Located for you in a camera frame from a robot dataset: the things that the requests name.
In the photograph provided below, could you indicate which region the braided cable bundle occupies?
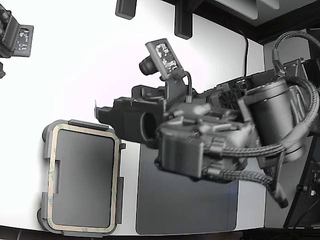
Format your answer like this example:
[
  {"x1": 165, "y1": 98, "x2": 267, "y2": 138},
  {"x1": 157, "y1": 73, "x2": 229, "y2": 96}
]
[{"x1": 203, "y1": 77, "x2": 320, "y2": 161}]

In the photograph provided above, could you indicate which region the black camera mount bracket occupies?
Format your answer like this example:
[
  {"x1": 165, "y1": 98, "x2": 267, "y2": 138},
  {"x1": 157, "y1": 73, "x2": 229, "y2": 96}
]
[{"x1": 163, "y1": 71, "x2": 195, "y2": 106}]

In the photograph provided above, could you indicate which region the braided cable loop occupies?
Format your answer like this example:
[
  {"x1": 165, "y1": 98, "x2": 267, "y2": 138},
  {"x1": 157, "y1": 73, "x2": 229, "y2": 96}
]
[{"x1": 271, "y1": 29, "x2": 320, "y2": 76}]

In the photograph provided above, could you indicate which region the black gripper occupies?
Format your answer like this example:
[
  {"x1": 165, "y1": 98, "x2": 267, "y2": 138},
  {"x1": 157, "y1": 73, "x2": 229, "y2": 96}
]
[{"x1": 94, "y1": 84, "x2": 167, "y2": 149}]

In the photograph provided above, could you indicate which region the braided cable with connector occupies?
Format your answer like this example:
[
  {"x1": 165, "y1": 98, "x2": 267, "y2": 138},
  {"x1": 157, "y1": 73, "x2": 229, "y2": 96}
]
[{"x1": 199, "y1": 166, "x2": 290, "y2": 209}]

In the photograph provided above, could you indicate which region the black metal frame stand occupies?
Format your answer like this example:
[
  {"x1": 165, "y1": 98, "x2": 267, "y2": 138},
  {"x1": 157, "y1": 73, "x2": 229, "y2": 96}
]
[{"x1": 283, "y1": 134, "x2": 320, "y2": 229}]

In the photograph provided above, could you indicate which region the gray 3D-printed box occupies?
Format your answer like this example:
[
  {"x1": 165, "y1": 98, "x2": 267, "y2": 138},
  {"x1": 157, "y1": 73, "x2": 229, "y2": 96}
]
[{"x1": 36, "y1": 119, "x2": 126, "y2": 238}]

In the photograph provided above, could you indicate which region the frame with 3M adhesive liner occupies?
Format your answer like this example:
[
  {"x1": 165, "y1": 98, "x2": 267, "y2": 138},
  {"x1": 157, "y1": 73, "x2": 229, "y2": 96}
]
[{"x1": 46, "y1": 122, "x2": 121, "y2": 232}]

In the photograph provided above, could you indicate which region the black camera on stand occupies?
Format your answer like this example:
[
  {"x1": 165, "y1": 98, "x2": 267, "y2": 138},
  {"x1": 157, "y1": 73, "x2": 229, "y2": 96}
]
[{"x1": 0, "y1": 0, "x2": 35, "y2": 60}]

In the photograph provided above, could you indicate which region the gray wrist camera board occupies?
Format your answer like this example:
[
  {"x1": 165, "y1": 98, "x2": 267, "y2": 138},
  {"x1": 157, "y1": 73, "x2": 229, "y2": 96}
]
[{"x1": 138, "y1": 38, "x2": 187, "y2": 82}]

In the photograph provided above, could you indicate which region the thin black cable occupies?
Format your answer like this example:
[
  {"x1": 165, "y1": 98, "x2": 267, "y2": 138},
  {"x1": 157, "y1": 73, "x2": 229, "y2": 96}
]
[{"x1": 237, "y1": 29, "x2": 250, "y2": 78}]

